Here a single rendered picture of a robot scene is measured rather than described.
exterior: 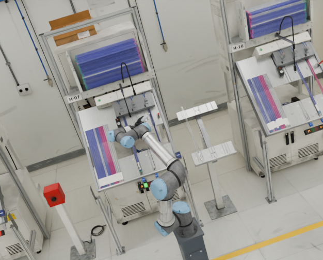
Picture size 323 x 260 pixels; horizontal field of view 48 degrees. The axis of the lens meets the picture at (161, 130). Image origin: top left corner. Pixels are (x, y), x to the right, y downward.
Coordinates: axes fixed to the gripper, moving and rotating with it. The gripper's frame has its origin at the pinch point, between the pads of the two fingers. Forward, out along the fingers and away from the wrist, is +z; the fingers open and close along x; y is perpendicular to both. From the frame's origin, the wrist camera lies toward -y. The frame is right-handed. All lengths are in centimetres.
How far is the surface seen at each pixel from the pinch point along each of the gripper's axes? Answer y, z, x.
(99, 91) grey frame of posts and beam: -67, -1, 31
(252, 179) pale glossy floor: -40, 126, -88
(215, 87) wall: -149, 206, 4
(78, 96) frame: -75, -17, 30
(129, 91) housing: -55, 20, 25
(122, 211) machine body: -93, 5, -83
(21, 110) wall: -255, -19, 32
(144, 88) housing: -48, 31, 24
